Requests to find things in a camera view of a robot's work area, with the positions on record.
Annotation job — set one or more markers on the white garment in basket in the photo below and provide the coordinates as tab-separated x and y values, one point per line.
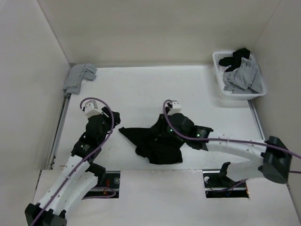
222	70

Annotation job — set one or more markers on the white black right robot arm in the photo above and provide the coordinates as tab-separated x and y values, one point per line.
263	159

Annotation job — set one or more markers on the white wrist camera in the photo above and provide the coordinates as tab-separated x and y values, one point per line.
174	107
91	108

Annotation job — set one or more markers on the grey garment in basket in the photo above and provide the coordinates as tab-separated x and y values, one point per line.
244	80

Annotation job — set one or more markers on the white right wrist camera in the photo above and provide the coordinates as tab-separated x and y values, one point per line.
174	107

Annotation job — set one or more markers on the black tank top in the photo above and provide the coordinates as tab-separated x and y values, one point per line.
150	144

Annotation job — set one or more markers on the white plastic laundry basket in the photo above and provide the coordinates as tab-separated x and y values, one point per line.
217	56

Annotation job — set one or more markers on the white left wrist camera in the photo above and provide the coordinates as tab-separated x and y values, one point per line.
91	108

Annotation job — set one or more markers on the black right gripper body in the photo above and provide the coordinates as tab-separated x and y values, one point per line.
164	131

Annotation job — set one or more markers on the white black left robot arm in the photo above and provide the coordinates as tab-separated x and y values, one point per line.
79	175

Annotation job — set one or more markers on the black garment in basket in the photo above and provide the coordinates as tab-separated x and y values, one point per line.
233	62

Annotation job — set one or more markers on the folded grey tank top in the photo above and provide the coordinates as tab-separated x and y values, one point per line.
77	74

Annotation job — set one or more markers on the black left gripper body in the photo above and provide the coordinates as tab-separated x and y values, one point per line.
108	122

